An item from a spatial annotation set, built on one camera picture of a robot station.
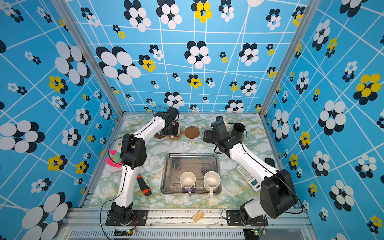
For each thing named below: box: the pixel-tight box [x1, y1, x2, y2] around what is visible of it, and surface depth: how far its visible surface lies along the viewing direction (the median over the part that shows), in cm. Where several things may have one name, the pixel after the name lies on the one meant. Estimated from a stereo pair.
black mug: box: [231, 122, 247, 139], surface depth 100 cm
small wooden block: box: [192, 209, 205, 223], surface depth 75 cm
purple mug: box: [179, 171, 196, 197], surface depth 82 cm
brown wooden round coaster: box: [184, 126, 200, 139], surface depth 111 cm
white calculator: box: [236, 164, 261, 192], surface depth 86 cm
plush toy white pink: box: [105, 139, 123, 168], surface depth 93 cm
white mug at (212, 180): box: [203, 170, 221, 197], surface depth 81 cm
